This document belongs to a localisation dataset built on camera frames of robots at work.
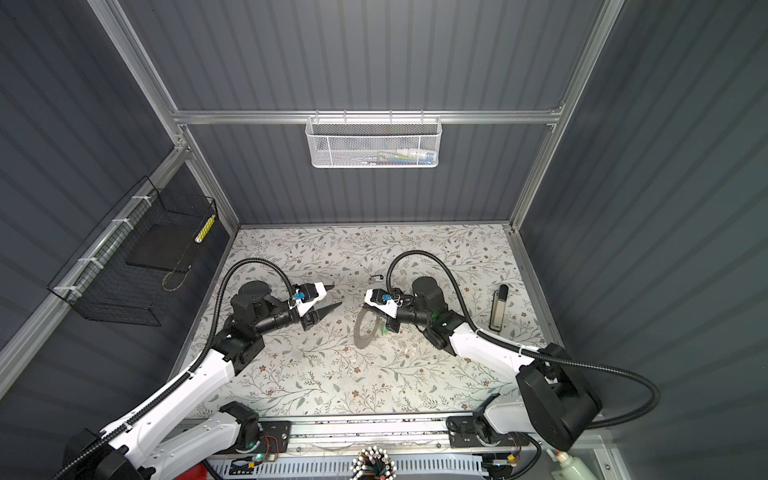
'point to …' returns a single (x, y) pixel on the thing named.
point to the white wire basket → (373, 141)
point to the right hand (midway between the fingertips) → (370, 305)
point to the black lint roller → (499, 298)
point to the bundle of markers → (373, 463)
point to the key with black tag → (377, 275)
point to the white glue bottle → (571, 468)
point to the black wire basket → (151, 236)
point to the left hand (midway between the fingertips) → (335, 291)
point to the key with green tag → (383, 329)
